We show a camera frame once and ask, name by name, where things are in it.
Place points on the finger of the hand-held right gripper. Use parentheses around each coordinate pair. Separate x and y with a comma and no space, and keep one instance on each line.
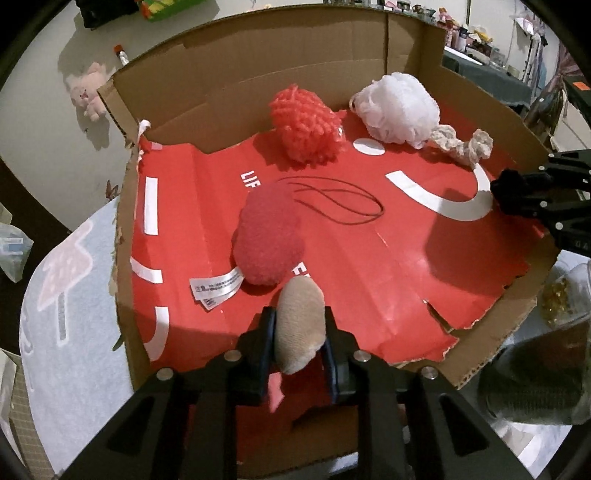
(568,168)
(563,212)

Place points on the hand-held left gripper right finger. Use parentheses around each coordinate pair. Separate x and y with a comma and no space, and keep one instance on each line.
(339,369)

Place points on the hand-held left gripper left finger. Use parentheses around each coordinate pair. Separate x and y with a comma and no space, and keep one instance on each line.
(263,355)

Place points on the beige plush toy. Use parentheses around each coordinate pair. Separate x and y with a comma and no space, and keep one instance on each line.
(300,323)

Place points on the black fuzzy scrunchie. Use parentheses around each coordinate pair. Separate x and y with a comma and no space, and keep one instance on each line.
(508,189)

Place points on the red plush ball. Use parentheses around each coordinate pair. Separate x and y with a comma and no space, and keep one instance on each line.
(268,230)

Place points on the white mesh bath loofah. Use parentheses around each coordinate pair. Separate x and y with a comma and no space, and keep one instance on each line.
(397,108)

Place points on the orange-red yarn pompom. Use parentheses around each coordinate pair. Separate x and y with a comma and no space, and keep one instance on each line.
(304,124)

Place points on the cardboard box with red lining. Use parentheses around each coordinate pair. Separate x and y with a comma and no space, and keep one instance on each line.
(277,92)

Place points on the table with green cloth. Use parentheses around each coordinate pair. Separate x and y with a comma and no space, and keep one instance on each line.
(489,78)

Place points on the cluster of cosmetic bottles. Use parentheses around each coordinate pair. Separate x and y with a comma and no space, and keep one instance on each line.
(461,32)

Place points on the grey fleece blanket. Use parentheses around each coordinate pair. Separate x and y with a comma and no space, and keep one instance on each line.
(78,346)

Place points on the crumpled clear plastic bag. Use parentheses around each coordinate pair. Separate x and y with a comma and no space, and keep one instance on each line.
(11,249)

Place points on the pink pig plush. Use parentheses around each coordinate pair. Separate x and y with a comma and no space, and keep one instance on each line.
(90,90)

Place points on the bottle with red cap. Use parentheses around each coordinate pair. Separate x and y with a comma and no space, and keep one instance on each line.
(122,55)

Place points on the green tote bag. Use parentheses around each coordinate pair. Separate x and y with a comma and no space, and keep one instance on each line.
(175,8)

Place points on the black bag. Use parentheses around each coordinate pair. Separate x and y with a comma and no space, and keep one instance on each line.
(106,5)

